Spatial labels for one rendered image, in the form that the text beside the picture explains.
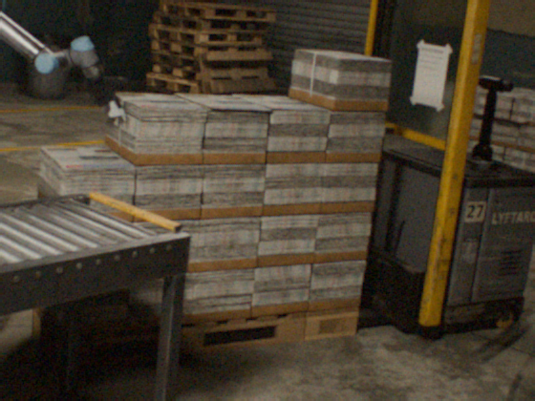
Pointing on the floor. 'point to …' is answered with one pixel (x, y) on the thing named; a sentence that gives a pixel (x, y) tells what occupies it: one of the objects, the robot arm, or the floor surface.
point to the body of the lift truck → (513, 202)
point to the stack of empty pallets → (206, 12)
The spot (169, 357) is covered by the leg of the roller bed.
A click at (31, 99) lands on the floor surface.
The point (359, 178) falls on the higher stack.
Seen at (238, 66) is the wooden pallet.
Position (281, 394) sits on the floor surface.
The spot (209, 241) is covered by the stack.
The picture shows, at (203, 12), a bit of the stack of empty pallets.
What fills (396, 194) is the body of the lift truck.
